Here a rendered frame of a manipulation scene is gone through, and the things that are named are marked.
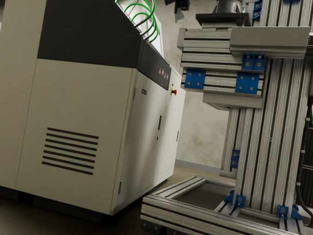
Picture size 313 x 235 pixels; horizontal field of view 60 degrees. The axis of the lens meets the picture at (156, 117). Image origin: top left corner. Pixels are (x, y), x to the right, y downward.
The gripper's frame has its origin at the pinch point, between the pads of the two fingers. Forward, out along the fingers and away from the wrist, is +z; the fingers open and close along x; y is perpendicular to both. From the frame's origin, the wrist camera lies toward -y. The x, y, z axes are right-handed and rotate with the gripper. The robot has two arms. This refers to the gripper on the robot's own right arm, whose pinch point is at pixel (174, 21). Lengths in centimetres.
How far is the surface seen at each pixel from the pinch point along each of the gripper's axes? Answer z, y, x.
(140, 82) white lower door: 48, -3, -38
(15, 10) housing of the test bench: 18, -80, -47
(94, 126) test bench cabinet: 74, -20, -47
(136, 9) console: -16.6, -38.3, 22.9
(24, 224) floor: 122, -37, -65
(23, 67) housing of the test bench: 49, -68, -47
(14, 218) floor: 122, -45, -62
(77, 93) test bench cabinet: 59, -33, -47
